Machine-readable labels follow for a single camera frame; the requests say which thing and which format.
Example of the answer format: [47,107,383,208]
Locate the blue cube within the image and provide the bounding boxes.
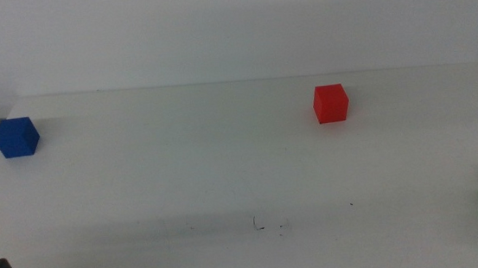
[0,115,43,160]

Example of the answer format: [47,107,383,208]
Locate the red cube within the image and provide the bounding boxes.
[310,82,352,125]

